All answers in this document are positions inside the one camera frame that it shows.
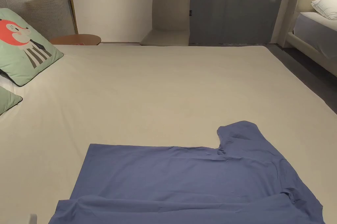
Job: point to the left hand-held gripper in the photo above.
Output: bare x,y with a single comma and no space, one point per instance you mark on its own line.
33,219

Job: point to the plain green cushion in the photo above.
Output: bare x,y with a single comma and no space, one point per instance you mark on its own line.
8,101

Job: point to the blue shirt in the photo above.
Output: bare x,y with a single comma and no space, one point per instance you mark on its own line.
184,176

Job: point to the green cushion with fox print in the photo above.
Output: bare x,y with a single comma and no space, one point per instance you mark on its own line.
23,50

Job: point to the bed with beige sheet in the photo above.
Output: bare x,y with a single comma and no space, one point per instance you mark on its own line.
147,89

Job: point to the grey padded headboard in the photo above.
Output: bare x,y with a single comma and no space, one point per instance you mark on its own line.
36,8

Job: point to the brass floor lamp pole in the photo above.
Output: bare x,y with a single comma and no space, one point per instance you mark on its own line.
71,2

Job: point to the grey wardrobe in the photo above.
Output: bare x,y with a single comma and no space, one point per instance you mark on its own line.
231,8

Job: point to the cream bed with grey mattress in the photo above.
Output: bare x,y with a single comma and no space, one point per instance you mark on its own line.
313,31

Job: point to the white pillow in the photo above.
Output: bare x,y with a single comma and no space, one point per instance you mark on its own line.
325,6

